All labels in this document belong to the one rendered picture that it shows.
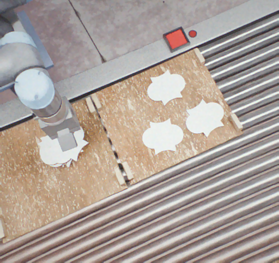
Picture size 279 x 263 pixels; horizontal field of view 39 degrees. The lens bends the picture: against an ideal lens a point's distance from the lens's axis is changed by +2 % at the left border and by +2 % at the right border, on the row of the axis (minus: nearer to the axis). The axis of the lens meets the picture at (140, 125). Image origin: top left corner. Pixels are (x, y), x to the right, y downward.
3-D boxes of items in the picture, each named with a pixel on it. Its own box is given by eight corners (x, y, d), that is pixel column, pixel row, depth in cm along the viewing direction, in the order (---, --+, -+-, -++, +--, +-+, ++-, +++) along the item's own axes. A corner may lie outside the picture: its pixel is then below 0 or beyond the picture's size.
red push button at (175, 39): (165, 37, 145) (165, 35, 143) (180, 31, 145) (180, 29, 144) (172, 51, 143) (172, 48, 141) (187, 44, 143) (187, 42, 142)
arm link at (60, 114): (66, 111, 93) (32, 123, 93) (70, 118, 97) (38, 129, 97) (57, 84, 96) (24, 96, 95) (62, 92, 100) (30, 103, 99)
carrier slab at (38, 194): (-23, 143, 136) (-25, 142, 134) (91, 97, 138) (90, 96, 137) (5, 243, 125) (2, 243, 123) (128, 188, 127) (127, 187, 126)
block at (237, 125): (228, 117, 131) (229, 114, 129) (233, 114, 131) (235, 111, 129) (237, 132, 129) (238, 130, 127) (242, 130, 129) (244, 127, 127)
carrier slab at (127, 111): (91, 96, 139) (90, 94, 137) (195, 50, 142) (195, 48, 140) (131, 185, 127) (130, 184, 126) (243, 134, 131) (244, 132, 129)
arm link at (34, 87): (40, 59, 85) (54, 91, 83) (54, 81, 96) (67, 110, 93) (5, 73, 85) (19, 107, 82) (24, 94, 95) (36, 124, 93)
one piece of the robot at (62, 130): (38, 143, 93) (57, 159, 109) (75, 130, 94) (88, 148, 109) (25, 99, 97) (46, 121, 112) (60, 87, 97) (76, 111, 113)
